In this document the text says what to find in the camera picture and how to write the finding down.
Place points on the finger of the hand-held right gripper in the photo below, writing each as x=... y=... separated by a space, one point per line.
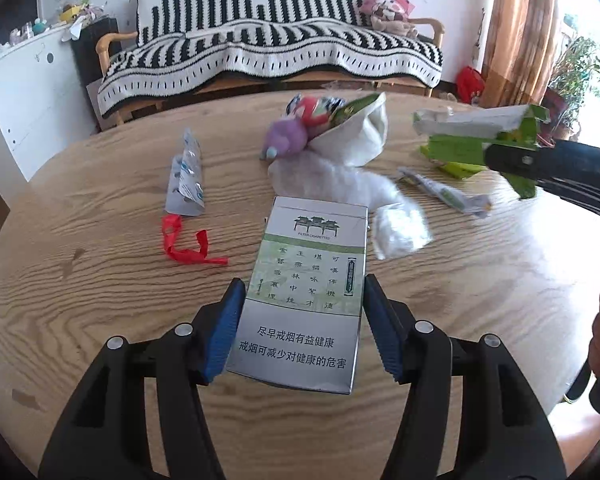
x=515 y=160

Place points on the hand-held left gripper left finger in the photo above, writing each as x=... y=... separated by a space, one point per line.
x=224 y=332

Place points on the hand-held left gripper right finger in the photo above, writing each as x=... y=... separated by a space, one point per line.
x=382 y=332

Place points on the lime green torn carton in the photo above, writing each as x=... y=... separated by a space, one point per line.
x=475 y=122

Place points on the lime green packaging piece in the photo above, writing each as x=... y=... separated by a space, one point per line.
x=460 y=170

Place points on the long snack sachet wrapper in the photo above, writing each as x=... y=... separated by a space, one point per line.
x=445 y=192

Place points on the grey green cigarette box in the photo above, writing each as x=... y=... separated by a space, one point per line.
x=300 y=310

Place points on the red bag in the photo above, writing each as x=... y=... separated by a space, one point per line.
x=470 y=85

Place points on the red plastic strip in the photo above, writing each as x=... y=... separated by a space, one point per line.
x=180 y=255

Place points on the crumpled white tissue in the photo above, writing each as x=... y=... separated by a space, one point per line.
x=400 y=232

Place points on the green potted plant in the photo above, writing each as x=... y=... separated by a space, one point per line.
x=577 y=75

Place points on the orange brown curtain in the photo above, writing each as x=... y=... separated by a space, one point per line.
x=520 y=35

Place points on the white green paper bag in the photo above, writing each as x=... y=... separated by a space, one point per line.
x=360 y=135

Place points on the clear blue printed wrapper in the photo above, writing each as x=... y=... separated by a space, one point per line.
x=185 y=180

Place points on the white plastic bag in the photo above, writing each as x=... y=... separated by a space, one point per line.
x=330 y=180

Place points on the beige plush toy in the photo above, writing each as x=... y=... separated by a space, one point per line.
x=392 y=25

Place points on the purple plush toy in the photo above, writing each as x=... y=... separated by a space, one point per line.
x=285 y=137

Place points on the red colourful snack wrapper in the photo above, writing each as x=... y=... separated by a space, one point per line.
x=315 y=107

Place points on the striped blanket sofa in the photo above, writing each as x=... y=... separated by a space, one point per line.
x=260 y=50

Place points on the white cabinet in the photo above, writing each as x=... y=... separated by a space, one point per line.
x=35 y=95

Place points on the wooden sofa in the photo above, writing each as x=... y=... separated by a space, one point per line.
x=107 y=42

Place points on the black cabinet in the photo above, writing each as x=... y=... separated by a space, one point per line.
x=92 y=45

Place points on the clutter pile on cabinet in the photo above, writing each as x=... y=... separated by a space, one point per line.
x=77 y=15

